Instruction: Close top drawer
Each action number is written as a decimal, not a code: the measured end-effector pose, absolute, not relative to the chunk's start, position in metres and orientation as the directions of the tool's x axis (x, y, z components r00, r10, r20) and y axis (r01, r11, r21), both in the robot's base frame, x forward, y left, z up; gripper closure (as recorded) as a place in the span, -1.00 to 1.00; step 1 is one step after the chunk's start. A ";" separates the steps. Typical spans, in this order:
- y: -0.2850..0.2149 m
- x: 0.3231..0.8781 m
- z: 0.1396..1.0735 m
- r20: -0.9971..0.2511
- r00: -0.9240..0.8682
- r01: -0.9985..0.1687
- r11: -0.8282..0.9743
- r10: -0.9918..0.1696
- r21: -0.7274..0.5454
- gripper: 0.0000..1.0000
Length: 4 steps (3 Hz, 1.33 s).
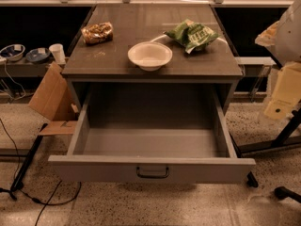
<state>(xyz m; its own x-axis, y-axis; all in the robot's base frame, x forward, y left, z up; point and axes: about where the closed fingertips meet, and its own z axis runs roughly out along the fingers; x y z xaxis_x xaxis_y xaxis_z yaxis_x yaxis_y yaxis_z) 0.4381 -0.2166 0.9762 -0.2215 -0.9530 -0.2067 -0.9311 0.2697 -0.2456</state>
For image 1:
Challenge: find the grey top drawer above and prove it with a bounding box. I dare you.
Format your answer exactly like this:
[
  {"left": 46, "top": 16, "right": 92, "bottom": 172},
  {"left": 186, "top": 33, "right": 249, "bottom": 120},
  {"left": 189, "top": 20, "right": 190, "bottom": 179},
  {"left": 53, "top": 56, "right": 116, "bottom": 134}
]
[{"left": 49, "top": 84, "right": 255, "bottom": 184}]

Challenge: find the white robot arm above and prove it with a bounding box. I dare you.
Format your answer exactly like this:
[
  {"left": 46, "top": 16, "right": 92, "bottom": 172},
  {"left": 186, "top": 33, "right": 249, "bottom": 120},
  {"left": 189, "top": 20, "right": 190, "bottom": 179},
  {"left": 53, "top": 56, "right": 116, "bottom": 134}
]
[{"left": 255, "top": 0, "right": 301, "bottom": 120}]

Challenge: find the grey drawer cabinet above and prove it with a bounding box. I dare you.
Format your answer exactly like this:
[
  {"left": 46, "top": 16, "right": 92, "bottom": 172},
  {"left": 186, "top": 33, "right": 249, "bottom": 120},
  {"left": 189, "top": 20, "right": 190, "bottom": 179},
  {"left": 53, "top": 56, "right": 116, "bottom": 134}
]
[{"left": 62, "top": 3, "right": 243, "bottom": 108}]

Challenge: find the grey side shelf right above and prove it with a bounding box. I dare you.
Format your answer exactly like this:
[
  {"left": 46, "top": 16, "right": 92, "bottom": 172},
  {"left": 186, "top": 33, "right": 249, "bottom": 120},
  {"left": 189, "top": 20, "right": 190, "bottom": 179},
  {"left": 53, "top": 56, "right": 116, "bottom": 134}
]
[{"left": 235, "top": 56, "right": 276, "bottom": 77}]

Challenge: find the grey side shelf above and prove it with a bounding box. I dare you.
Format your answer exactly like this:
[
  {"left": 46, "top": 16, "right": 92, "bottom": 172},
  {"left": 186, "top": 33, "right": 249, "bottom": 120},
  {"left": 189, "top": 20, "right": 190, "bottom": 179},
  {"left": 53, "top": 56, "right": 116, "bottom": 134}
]
[
  {"left": 235, "top": 56, "right": 276, "bottom": 77},
  {"left": 0, "top": 58, "right": 55, "bottom": 78}
]

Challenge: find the green chip bag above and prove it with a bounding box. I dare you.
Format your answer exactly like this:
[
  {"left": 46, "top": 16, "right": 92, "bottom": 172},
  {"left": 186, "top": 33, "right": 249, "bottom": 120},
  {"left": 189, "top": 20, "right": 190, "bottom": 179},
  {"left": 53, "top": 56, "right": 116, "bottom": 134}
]
[{"left": 165, "top": 19, "right": 218, "bottom": 54}]

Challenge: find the white plastic bowl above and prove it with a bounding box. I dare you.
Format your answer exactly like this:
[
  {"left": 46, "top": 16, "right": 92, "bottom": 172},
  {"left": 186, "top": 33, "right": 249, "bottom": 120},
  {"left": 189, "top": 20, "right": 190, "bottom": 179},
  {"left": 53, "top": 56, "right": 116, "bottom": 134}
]
[{"left": 128, "top": 41, "right": 172, "bottom": 72}]

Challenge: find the brown snack bag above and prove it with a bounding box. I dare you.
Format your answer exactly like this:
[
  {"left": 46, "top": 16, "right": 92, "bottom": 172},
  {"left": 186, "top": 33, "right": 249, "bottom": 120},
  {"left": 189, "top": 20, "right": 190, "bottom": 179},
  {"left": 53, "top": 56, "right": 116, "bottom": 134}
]
[{"left": 81, "top": 22, "right": 113, "bottom": 45}]

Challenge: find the white paper cup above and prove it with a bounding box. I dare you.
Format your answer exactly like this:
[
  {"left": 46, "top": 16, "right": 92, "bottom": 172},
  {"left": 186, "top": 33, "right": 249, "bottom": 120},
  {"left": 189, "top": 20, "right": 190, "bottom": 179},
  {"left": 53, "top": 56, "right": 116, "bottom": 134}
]
[{"left": 49, "top": 43, "right": 66, "bottom": 65}]

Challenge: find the brown cardboard box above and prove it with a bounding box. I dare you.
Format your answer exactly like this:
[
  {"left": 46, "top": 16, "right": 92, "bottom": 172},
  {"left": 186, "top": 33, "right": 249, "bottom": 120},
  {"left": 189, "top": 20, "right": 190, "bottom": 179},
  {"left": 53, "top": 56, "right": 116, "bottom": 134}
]
[{"left": 28, "top": 62, "right": 77, "bottom": 136}]

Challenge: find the blue bowl right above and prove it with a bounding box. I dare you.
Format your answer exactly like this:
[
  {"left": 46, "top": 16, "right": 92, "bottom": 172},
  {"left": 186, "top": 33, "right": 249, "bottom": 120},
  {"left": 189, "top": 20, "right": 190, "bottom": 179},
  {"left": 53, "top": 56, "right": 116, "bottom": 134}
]
[{"left": 25, "top": 48, "right": 50, "bottom": 64}]

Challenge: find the blue bowl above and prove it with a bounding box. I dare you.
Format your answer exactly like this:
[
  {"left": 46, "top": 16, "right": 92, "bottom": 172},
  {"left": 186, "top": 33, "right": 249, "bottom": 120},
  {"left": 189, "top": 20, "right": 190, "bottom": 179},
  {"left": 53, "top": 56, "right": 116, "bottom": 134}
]
[
  {"left": 25, "top": 48, "right": 50, "bottom": 64},
  {"left": 0, "top": 44, "right": 25, "bottom": 62}
]

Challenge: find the grey side shelf left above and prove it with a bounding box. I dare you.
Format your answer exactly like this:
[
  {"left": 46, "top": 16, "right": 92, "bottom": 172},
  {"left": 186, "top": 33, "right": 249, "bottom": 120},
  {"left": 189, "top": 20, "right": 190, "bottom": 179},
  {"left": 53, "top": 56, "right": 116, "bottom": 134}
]
[{"left": 0, "top": 58, "right": 55, "bottom": 78}]

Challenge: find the blue bowl left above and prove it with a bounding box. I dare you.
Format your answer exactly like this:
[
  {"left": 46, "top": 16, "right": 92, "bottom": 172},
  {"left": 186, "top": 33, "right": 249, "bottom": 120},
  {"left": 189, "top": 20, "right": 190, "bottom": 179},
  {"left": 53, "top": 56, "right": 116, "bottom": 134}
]
[{"left": 0, "top": 44, "right": 25, "bottom": 62}]

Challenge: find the black stand leg left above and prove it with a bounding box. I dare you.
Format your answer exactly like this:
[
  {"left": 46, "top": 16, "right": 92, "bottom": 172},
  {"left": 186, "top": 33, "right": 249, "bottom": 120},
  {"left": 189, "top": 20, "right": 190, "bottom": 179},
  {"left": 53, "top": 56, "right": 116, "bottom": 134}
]
[{"left": 10, "top": 135, "right": 43, "bottom": 192}]

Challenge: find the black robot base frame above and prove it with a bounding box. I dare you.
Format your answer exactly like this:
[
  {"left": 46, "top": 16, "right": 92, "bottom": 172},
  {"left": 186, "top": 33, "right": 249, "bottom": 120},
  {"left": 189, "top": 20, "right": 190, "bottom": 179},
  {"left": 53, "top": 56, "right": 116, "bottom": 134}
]
[{"left": 238, "top": 106, "right": 301, "bottom": 204}]

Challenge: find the black drawer handle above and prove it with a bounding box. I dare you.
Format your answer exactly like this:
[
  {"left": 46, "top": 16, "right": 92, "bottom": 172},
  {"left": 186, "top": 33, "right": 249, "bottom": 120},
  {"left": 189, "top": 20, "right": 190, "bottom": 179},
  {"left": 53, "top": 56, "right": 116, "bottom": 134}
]
[{"left": 135, "top": 167, "right": 169, "bottom": 179}]

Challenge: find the black floor cable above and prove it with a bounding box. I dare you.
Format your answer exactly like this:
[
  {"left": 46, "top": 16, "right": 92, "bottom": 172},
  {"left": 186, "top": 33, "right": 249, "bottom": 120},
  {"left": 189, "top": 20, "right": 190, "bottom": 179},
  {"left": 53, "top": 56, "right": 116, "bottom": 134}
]
[{"left": 0, "top": 118, "right": 83, "bottom": 226}]

